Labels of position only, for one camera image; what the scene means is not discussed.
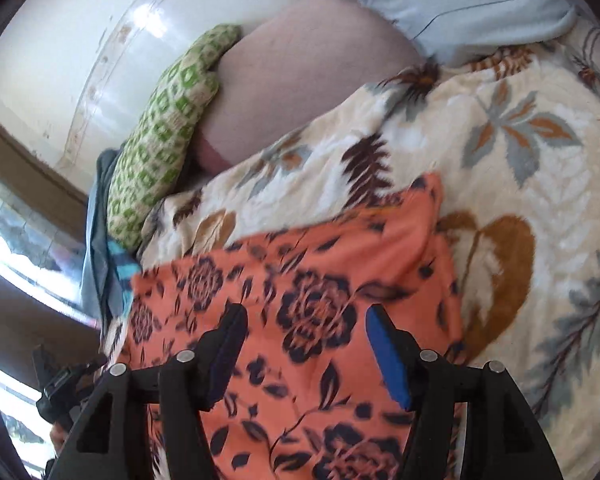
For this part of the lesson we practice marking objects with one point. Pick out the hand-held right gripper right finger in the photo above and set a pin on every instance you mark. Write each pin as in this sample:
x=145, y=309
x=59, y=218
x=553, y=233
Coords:
x=387, y=355

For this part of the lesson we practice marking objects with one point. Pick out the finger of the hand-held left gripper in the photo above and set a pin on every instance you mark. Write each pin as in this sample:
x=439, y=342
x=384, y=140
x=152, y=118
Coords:
x=42, y=367

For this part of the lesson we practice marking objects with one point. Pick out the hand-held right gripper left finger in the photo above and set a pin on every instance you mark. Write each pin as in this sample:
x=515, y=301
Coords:
x=227, y=360

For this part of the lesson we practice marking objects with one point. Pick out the orange floral blouse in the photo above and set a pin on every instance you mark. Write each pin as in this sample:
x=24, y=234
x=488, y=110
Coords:
x=305, y=270

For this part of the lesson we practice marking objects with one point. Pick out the brown stained-glass door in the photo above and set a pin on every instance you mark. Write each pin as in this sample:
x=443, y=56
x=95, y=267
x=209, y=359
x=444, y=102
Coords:
x=20, y=320

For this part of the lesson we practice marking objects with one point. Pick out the grey-blue cloth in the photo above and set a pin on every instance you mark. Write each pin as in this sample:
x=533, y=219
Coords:
x=95, y=260

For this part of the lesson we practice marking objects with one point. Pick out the blue striped cloth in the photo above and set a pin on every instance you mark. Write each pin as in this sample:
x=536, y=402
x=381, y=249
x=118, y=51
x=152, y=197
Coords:
x=122, y=265

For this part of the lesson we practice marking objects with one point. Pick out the cream leaf-print blanket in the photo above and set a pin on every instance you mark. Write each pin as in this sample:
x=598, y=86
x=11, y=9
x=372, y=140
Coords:
x=480, y=160

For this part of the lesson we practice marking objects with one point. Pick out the green patterned pillow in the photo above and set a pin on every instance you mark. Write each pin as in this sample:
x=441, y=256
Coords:
x=165, y=135

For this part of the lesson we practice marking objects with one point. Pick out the pink pillow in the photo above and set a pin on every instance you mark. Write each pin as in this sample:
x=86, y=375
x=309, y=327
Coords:
x=305, y=70

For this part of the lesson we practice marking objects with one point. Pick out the grey-blue pillow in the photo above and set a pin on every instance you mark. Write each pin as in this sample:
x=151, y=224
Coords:
x=455, y=0

